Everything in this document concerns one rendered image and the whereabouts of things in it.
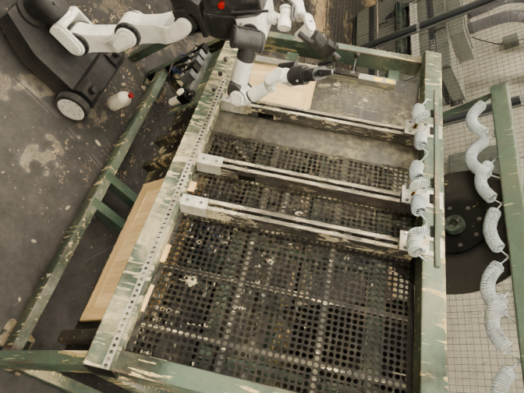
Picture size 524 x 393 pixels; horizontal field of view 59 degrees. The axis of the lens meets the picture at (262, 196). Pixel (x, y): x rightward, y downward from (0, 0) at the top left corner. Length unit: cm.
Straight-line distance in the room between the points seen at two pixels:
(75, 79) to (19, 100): 32
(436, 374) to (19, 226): 211
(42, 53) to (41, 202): 82
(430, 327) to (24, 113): 233
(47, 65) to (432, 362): 240
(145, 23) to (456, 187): 195
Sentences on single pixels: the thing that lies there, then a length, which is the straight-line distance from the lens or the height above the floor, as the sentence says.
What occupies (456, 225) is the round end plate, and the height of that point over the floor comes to 187.
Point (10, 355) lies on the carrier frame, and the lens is 246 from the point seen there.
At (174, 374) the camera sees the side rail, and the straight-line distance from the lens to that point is 183.
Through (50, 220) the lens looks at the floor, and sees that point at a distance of 282.
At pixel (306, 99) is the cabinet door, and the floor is 126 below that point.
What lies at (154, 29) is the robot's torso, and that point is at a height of 78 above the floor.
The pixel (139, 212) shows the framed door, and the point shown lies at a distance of 276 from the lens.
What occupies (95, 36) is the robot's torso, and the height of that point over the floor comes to 43.
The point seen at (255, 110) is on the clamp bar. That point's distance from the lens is 256.
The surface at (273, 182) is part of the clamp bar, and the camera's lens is 225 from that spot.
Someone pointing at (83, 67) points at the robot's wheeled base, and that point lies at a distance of 303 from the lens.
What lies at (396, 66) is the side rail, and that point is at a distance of 311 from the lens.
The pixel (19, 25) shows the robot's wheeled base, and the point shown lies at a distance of 291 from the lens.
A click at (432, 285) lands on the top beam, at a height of 186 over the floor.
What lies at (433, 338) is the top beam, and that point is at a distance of 195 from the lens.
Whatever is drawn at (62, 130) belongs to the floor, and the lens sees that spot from 300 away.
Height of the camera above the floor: 239
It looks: 33 degrees down
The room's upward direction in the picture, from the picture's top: 77 degrees clockwise
